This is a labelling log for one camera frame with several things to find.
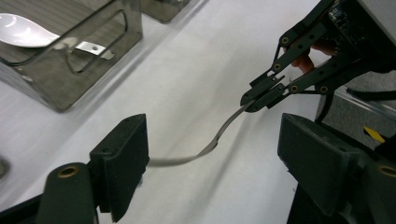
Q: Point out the silver metal utensil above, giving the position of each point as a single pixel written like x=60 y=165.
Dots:
x=174 y=161

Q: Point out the yellow floor tape mark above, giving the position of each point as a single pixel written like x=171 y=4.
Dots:
x=373 y=134

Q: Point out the smoky clear plastic basket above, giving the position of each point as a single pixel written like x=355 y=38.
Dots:
x=77 y=68
x=165 y=9

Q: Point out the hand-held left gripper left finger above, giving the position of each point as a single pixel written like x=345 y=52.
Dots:
x=124 y=165

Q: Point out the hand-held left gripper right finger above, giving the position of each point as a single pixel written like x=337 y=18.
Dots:
x=317 y=161

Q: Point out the white ceramic spoon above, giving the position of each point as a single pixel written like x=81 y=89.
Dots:
x=25 y=32

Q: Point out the aluminium floor rail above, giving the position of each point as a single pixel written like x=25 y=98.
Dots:
x=367 y=105

